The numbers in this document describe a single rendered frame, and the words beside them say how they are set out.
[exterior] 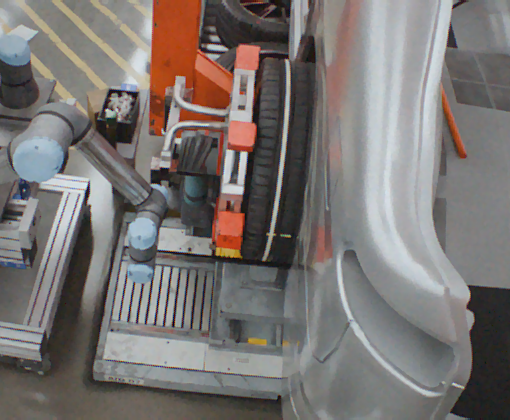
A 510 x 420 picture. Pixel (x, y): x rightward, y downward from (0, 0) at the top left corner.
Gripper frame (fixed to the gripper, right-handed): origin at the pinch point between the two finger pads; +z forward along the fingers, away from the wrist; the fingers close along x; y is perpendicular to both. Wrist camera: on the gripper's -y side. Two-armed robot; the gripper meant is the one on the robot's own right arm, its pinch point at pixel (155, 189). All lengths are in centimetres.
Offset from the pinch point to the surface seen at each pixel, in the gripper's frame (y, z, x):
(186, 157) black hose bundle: 17.9, -2.0, -9.1
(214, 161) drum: 4.7, 10.5, -17.4
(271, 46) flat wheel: -32, 126, -38
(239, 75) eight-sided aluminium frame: 29.0, 24.8, -21.9
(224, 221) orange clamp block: 5.5, -14.3, -22.2
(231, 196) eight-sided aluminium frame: 12.1, -10.1, -23.4
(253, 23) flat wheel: -33, 143, -28
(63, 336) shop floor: -83, -9, 35
